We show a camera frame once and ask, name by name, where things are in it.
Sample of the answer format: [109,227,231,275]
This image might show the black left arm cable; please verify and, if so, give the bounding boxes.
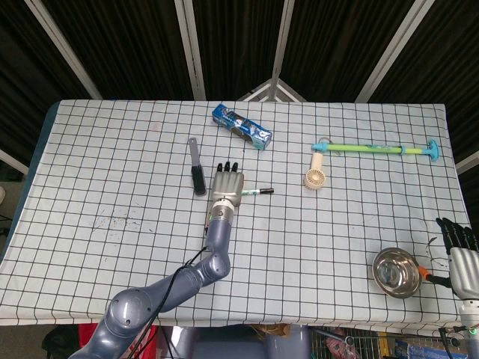
[141,213,211,359]

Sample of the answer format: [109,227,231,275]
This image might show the blue cookie box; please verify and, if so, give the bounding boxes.
[211,103,273,152]

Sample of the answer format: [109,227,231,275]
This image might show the red bag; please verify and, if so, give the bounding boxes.
[79,323,100,359]

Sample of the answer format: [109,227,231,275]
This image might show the white triangular screen foot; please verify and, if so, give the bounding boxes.
[237,78,308,102]

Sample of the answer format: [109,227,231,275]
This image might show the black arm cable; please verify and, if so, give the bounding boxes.
[141,213,211,359]
[437,325,466,349]

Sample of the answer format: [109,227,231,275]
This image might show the green blue water pump toy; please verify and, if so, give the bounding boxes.
[311,138,442,163]

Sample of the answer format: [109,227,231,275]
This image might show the wire mesh basket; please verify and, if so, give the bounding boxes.
[310,326,466,359]

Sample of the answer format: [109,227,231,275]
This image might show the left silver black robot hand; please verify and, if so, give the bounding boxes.
[207,160,247,207]

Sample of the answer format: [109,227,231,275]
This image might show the stainless steel bowl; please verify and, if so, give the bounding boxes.
[371,247,422,299]

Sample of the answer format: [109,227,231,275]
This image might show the grey brush black bristles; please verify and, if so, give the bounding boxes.
[187,137,208,197]

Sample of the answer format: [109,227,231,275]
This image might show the white black checkered tablecloth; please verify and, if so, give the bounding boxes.
[0,99,471,332]

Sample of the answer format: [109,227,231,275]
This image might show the blue plastic bin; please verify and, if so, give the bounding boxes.
[193,324,312,359]

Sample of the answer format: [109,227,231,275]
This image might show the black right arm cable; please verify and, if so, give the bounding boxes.
[437,325,466,349]

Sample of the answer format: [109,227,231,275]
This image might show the white screen frame post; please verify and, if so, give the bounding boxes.
[24,0,104,100]
[269,0,297,85]
[354,0,437,102]
[173,0,207,101]

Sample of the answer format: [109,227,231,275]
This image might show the beige handheld fan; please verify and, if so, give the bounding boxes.
[302,152,328,191]

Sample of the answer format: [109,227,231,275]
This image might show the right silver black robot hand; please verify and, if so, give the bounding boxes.
[418,217,479,301]

